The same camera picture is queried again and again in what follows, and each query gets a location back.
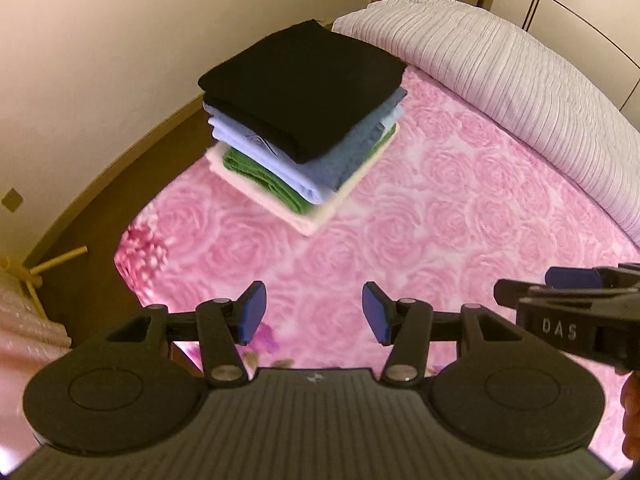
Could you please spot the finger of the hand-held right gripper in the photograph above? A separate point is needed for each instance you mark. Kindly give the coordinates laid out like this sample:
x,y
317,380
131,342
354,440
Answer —
x,y
572,278
510,292

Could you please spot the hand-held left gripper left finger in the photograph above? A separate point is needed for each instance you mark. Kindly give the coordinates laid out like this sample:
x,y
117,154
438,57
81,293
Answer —
x,y
252,312

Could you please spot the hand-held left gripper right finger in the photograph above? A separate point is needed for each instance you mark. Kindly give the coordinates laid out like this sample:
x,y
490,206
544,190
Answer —
x,y
375,312

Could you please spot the black garment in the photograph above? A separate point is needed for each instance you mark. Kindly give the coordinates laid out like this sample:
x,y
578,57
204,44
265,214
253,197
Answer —
x,y
305,90

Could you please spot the person's right hand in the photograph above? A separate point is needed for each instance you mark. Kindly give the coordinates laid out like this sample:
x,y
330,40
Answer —
x,y
632,410

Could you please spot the pink floral blanket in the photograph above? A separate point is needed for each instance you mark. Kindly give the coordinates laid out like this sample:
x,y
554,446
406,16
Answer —
x,y
400,220

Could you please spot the cream folded cloth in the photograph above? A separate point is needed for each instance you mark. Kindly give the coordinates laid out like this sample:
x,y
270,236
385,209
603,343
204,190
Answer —
x,y
310,220

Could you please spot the green folded towel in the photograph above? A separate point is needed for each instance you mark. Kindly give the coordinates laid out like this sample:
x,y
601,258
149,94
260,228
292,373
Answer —
x,y
265,182

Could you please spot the light blue folded shirt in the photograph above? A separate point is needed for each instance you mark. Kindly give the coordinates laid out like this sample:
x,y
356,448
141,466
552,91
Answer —
x,y
260,160

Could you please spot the blue folded jeans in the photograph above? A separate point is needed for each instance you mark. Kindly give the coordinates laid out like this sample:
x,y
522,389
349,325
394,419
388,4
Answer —
x,y
350,160

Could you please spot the grey striped duvet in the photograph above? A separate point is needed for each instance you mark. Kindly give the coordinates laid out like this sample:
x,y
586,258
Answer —
x,y
525,90

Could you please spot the yellow wooden stand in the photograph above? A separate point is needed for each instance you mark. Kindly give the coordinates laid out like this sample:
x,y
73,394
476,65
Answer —
x,y
50,262

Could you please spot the pale pink fabric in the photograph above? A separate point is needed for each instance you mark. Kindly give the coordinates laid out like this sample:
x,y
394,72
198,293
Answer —
x,y
25,330

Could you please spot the white wardrobe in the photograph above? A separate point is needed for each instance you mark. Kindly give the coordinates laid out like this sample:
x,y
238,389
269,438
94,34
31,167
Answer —
x,y
590,20

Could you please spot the brass wall switch plate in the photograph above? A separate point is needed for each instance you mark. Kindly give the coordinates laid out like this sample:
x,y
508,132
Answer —
x,y
11,200

